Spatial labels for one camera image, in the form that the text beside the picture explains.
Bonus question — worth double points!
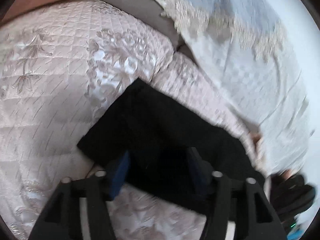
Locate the black pants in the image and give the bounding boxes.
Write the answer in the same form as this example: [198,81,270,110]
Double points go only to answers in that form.
[78,79,265,215]

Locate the pink quilted floral bedspread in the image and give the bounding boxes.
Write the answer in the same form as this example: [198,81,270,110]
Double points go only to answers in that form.
[1,0,264,239]

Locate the white lace headboard cover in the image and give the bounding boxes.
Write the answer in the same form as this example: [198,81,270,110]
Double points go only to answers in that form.
[155,0,310,174]

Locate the grey upholstered headboard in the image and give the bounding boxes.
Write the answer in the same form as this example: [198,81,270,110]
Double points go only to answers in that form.
[101,0,197,63]

